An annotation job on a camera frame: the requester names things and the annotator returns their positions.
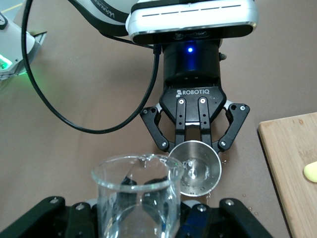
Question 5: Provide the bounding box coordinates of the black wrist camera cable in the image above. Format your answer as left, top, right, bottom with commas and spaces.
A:
21, 0, 161, 135

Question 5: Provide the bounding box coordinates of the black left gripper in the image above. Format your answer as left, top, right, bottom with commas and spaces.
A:
140, 41, 250, 153

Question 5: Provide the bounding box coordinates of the yellow plastic knife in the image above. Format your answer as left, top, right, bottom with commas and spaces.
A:
303, 161, 317, 184

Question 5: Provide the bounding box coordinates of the clear glass beaker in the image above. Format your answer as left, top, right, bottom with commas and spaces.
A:
91, 153, 185, 238

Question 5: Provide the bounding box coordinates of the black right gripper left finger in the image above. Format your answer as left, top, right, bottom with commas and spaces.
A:
0, 195, 100, 238

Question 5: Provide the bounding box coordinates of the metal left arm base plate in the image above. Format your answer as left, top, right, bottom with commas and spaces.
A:
0, 31, 48, 82

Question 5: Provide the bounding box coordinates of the steel jigger measuring cup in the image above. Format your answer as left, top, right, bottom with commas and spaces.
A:
168, 140, 222, 198

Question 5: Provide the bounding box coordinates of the brown table cover sheet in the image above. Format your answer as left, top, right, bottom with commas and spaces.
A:
0, 0, 317, 238

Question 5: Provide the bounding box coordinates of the wooden cutting board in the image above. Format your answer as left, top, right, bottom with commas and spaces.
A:
258, 113, 317, 238

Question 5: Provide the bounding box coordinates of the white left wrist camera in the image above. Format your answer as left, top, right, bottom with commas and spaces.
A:
125, 0, 260, 47

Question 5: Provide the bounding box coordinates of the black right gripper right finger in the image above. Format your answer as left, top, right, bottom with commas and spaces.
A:
177, 197, 275, 238

